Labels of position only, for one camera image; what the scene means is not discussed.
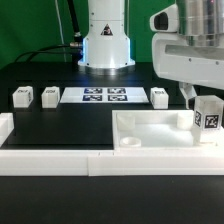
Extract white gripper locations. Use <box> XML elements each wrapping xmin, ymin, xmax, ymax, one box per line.
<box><xmin>149</xmin><ymin>0</ymin><xmax>224</xmax><ymax>108</ymax></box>

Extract white square table top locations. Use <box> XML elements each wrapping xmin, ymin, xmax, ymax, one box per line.
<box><xmin>112</xmin><ymin>110</ymin><xmax>224</xmax><ymax>150</ymax></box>

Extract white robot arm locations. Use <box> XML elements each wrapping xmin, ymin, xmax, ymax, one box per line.
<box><xmin>78</xmin><ymin>0</ymin><xmax>224</xmax><ymax>100</ymax></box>

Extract black cables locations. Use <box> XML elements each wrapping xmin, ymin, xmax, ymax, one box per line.
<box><xmin>13</xmin><ymin>0</ymin><xmax>84</xmax><ymax>64</ymax></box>

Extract white U-shaped fence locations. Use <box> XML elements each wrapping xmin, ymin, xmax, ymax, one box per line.
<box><xmin>0</xmin><ymin>113</ymin><xmax>224</xmax><ymax>176</ymax></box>

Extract white sheet with markers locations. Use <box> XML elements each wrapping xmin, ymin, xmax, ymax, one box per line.
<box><xmin>60</xmin><ymin>87</ymin><xmax>148</xmax><ymax>103</ymax></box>

